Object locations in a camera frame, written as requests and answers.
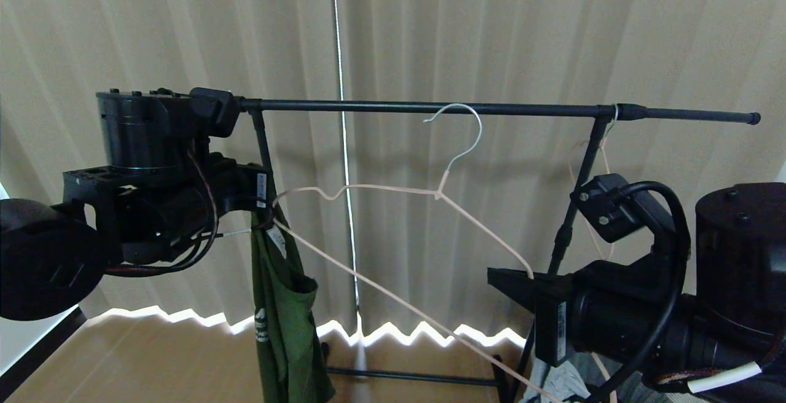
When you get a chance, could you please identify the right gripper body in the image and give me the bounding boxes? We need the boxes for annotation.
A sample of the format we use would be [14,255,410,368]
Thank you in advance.
[533,260,786,393]

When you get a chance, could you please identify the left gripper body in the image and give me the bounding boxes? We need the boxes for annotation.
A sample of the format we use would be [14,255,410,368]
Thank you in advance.
[0,157,271,324]

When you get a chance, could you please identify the pink clothes hanger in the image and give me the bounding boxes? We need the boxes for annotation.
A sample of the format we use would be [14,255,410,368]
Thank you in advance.
[270,103,618,403]
[567,108,618,262]

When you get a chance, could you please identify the green long-sleeved shirt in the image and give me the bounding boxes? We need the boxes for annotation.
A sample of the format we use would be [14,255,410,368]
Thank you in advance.
[249,197,337,403]

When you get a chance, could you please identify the black clothes rack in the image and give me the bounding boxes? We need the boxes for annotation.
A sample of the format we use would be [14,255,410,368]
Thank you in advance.
[236,98,762,403]

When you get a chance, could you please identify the pale grey shorts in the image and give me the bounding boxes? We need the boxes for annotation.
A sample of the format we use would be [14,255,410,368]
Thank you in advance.
[522,354,621,403]

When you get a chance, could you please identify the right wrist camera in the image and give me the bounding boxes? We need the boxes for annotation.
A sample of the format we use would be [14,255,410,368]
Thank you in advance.
[570,173,688,268]

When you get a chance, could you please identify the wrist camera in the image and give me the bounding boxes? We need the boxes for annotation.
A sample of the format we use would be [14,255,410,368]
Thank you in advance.
[189,86,241,140]
[570,173,688,268]

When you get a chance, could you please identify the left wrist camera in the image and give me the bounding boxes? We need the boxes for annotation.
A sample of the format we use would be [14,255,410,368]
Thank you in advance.
[189,86,241,140]

